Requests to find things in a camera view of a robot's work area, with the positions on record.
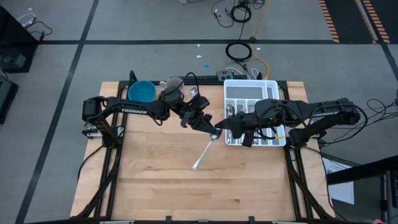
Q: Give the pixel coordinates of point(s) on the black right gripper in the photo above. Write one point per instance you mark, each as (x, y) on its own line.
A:
(252, 121)

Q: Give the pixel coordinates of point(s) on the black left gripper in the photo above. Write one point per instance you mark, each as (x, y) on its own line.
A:
(191, 109)

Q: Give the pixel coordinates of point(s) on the silver spoon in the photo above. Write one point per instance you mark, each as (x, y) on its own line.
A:
(193, 90)
(229, 138)
(203, 154)
(229, 109)

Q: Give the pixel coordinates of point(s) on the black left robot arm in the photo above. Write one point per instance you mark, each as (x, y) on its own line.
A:
(130, 110)

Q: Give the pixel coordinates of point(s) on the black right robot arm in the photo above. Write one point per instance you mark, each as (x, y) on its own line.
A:
(323, 113)

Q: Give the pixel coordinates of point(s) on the white cutlery tray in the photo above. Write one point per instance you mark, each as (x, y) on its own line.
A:
(245, 92)

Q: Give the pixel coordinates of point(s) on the grey speckled mug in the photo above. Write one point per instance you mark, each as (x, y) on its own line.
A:
(174, 82)

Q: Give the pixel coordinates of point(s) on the grey power strip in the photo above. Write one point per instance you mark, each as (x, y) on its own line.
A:
(225, 75)

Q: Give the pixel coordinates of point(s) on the teal bowl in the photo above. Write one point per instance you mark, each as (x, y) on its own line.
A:
(142, 91)

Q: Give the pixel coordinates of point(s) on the white paper sheet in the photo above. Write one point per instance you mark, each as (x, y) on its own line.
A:
(339, 186)

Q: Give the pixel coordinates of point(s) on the black desk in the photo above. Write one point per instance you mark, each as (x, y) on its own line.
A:
(363, 169)

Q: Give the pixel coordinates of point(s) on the grey metal stand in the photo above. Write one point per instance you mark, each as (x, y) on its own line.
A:
(388, 199)

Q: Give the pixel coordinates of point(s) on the pink object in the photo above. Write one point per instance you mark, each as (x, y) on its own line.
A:
(377, 221)

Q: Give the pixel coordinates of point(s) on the black equipment case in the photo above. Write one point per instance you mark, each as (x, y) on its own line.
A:
(6, 96)

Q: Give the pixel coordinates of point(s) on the black cabinet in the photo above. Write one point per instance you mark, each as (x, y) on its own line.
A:
(15, 46)

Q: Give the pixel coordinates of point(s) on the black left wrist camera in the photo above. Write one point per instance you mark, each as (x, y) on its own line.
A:
(171, 95)

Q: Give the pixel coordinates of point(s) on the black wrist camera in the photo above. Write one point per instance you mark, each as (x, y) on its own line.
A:
(171, 95)
(269, 105)

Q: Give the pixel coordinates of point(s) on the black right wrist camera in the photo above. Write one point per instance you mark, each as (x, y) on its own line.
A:
(269, 105)

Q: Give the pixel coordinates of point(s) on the black metal table frame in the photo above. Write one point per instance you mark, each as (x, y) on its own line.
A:
(112, 186)

